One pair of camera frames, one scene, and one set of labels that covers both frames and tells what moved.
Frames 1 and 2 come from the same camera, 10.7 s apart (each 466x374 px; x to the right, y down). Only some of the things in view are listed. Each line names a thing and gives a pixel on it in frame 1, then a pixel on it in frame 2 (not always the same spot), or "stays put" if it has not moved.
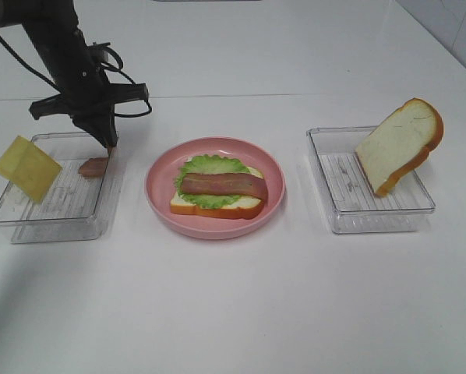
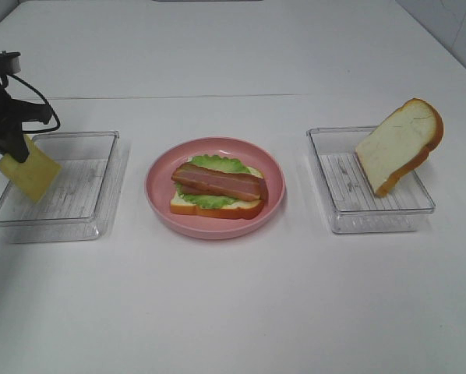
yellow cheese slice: (28, 168) stays put
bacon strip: (94, 167) to (234, 184)
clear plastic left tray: (73, 207) stays put
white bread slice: (245, 207) stays put
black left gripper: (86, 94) to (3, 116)
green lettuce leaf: (209, 164) stays put
